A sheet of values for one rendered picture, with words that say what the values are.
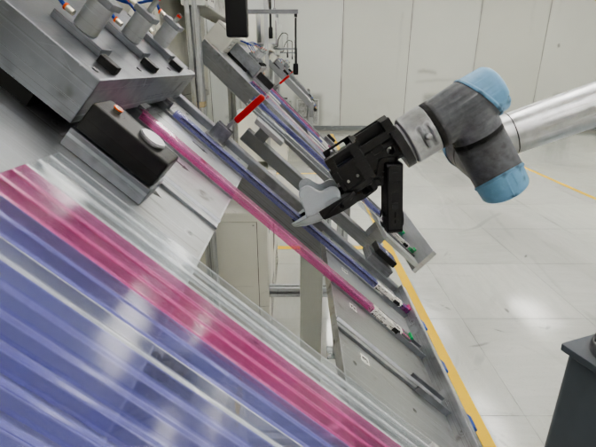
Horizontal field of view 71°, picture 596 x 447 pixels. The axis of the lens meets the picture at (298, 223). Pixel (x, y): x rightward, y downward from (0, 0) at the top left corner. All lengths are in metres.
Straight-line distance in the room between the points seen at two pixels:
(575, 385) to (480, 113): 0.72
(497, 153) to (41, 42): 0.56
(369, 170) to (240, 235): 1.05
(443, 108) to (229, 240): 1.15
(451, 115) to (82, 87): 0.46
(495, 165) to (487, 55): 8.16
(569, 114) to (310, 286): 0.68
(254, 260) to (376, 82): 6.85
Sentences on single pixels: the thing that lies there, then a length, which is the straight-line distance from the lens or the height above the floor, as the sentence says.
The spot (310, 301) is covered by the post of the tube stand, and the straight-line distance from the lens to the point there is 1.14.
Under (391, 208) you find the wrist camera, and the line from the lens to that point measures 0.66.
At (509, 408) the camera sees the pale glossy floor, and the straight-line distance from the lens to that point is 1.79.
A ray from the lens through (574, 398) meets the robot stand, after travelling 1.19.
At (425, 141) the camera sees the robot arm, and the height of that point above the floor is 1.03.
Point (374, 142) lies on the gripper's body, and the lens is 0.64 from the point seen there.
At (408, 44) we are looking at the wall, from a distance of 8.38.
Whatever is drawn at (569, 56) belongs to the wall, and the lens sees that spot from 9.49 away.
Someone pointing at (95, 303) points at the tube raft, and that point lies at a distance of 0.26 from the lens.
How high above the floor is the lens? 1.13
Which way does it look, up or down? 20 degrees down
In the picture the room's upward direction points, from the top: straight up
